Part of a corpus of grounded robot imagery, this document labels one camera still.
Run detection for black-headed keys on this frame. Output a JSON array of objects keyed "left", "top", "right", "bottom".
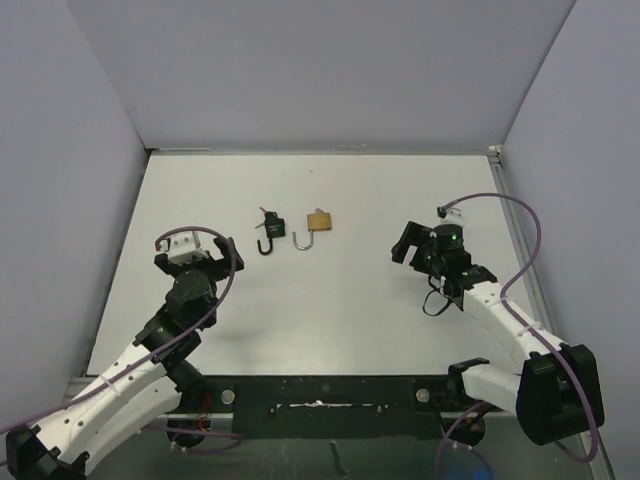
[{"left": 255, "top": 207, "right": 278, "bottom": 229}]

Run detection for black padlock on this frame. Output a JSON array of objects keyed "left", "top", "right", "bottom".
[{"left": 256, "top": 216, "right": 286, "bottom": 256}]

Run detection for brass padlock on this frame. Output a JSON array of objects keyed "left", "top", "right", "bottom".
[{"left": 292, "top": 211, "right": 332, "bottom": 251}]

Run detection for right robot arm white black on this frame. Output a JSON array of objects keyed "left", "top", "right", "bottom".
[{"left": 391, "top": 221, "right": 605, "bottom": 445}]

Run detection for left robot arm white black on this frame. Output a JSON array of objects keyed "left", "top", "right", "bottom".
[{"left": 1, "top": 227, "right": 244, "bottom": 479}]

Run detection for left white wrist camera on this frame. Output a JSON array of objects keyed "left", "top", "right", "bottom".
[{"left": 156, "top": 231, "right": 208, "bottom": 265}]

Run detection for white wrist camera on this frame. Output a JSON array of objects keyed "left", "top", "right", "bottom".
[
  {"left": 156, "top": 231, "right": 208, "bottom": 265},
  {"left": 436, "top": 202, "right": 466, "bottom": 227}
]

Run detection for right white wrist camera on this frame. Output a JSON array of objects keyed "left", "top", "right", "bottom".
[{"left": 436, "top": 202, "right": 466, "bottom": 227}]

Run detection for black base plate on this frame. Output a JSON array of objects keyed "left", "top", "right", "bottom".
[{"left": 166, "top": 375, "right": 474, "bottom": 448}]

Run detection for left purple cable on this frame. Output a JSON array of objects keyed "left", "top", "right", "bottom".
[{"left": 0, "top": 226, "right": 244, "bottom": 455}]

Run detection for purple cable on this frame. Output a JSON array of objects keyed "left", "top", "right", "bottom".
[
  {"left": 432, "top": 192, "right": 604, "bottom": 480},
  {"left": 0, "top": 226, "right": 244, "bottom": 455}
]

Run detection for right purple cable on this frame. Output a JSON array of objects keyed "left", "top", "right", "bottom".
[{"left": 432, "top": 192, "right": 604, "bottom": 480}]

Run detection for aluminium right rail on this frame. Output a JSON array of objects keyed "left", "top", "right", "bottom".
[{"left": 487, "top": 144, "right": 615, "bottom": 479}]

